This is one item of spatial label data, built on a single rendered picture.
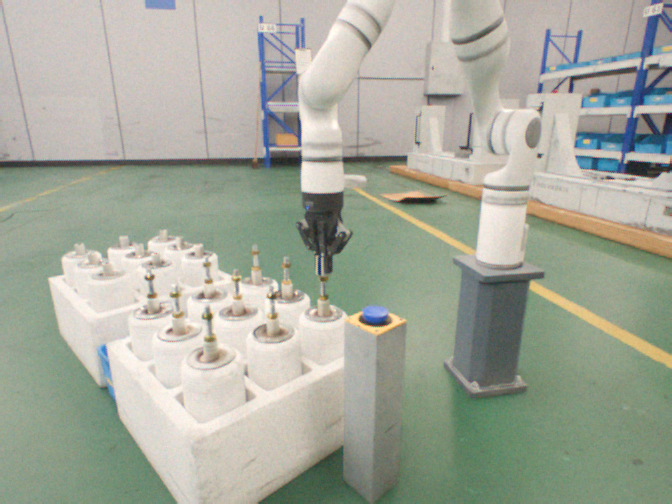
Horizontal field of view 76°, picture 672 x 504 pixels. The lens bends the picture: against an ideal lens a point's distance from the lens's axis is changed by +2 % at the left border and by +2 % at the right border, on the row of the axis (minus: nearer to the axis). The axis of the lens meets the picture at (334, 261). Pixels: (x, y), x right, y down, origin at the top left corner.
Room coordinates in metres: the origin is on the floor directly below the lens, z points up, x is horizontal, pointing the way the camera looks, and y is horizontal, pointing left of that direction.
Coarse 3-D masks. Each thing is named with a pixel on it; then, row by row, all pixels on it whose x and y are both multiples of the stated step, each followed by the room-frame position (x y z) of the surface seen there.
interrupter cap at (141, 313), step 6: (144, 306) 0.79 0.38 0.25; (162, 306) 0.79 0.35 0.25; (168, 306) 0.79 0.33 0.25; (138, 312) 0.76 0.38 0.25; (144, 312) 0.77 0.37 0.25; (162, 312) 0.77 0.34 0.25; (168, 312) 0.76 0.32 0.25; (138, 318) 0.74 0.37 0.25; (144, 318) 0.74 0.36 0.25; (150, 318) 0.74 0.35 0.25; (156, 318) 0.74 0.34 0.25
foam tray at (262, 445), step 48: (144, 384) 0.63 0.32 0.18; (288, 384) 0.63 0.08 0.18; (336, 384) 0.68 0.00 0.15; (144, 432) 0.65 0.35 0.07; (192, 432) 0.51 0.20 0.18; (240, 432) 0.54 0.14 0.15; (288, 432) 0.60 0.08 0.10; (336, 432) 0.68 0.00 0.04; (192, 480) 0.50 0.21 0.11; (240, 480) 0.54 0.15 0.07; (288, 480) 0.60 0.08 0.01
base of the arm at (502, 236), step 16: (496, 192) 0.90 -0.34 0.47; (512, 192) 0.89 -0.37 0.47; (528, 192) 0.91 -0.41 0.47; (496, 208) 0.90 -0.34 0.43; (512, 208) 0.89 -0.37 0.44; (480, 224) 0.93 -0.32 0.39; (496, 224) 0.89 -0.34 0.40; (512, 224) 0.89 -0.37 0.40; (480, 240) 0.92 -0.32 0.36; (496, 240) 0.89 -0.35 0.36; (512, 240) 0.89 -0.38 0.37; (480, 256) 0.92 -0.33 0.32; (496, 256) 0.89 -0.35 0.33; (512, 256) 0.89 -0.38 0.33
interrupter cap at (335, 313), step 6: (330, 306) 0.79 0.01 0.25; (306, 312) 0.76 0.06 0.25; (312, 312) 0.76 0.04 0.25; (330, 312) 0.77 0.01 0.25; (336, 312) 0.76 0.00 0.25; (342, 312) 0.76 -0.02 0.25; (312, 318) 0.73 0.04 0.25; (318, 318) 0.74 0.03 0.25; (324, 318) 0.74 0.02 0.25; (330, 318) 0.74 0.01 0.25; (336, 318) 0.73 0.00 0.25
